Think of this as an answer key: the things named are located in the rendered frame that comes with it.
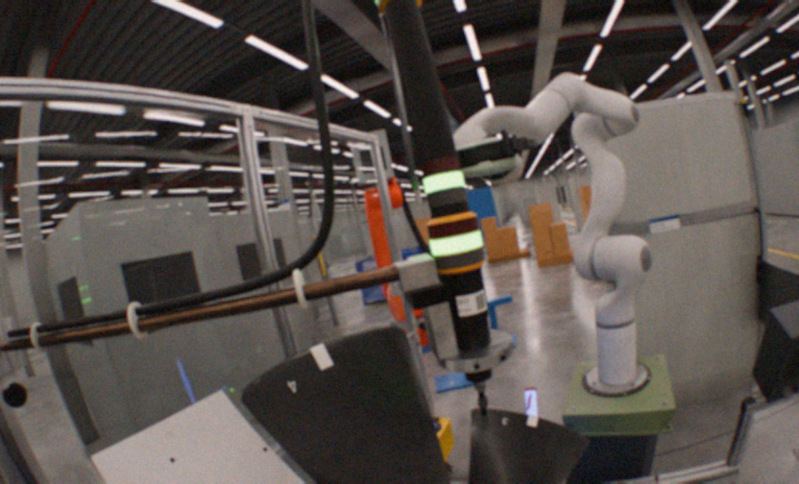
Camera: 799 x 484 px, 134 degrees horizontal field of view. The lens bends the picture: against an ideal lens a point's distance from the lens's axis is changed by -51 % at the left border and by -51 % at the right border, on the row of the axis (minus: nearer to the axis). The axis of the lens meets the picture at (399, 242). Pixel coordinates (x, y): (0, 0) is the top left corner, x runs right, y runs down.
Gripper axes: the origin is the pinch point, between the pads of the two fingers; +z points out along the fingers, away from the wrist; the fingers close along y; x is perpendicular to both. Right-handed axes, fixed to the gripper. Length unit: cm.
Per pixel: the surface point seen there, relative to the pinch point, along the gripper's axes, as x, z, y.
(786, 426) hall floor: -165, -110, -156
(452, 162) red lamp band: -4.0, 19.4, -1.8
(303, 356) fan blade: -21.4, 18.6, 20.6
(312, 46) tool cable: 9.0, 24.0, 6.6
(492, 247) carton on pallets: -124, -889, 178
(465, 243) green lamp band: -10.6, 20.3, -1.7
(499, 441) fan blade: -45.5, 1.4, 2.7
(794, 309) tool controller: -40, -18, -64
